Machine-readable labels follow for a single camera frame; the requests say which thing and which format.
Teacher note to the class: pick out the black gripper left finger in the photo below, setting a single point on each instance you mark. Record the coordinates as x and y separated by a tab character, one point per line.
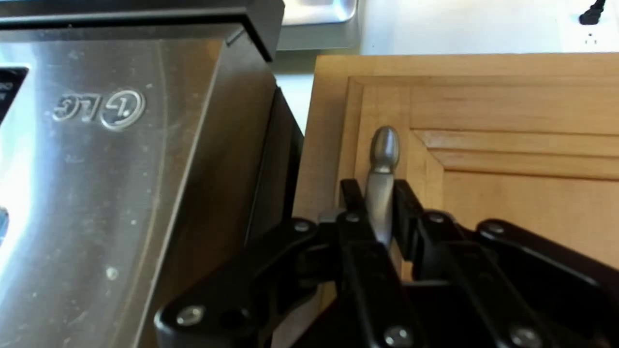
360	277

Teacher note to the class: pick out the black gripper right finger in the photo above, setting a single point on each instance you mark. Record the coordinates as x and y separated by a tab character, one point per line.
465	271

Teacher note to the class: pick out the wooden cupboard door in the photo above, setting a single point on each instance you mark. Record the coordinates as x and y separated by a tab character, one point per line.
515	167

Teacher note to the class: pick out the stainless steel microwave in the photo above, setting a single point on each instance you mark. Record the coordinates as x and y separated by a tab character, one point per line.
116	180

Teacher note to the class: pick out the white wall outlet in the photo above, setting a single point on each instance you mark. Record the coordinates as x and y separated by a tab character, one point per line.
596	35

